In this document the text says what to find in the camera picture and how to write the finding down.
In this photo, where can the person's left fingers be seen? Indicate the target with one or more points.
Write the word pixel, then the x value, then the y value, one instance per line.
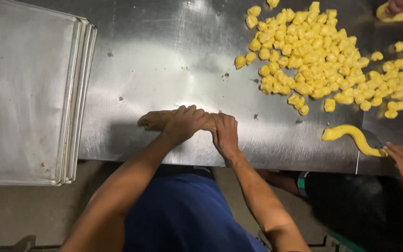
pixel 194 112

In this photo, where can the stack of metal baking trays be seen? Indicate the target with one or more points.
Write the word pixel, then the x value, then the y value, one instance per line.
pixel 30 94

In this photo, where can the person's blue shirt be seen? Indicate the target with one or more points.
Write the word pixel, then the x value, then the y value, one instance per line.
pixel 184 213

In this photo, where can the yellow dough roll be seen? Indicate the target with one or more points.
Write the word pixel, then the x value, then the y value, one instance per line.
pixel 154 120

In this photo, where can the person's left hand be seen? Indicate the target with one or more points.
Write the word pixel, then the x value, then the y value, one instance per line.
pixel 184 123

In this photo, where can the pile of yellow dough pieces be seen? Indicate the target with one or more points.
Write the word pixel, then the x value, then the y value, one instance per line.
pixel 324 59

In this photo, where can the person's right fingers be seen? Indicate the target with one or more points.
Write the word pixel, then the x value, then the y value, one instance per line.
pixel 224 119

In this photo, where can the person's right hand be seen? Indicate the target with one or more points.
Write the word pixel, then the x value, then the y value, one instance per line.
pixel 226 134

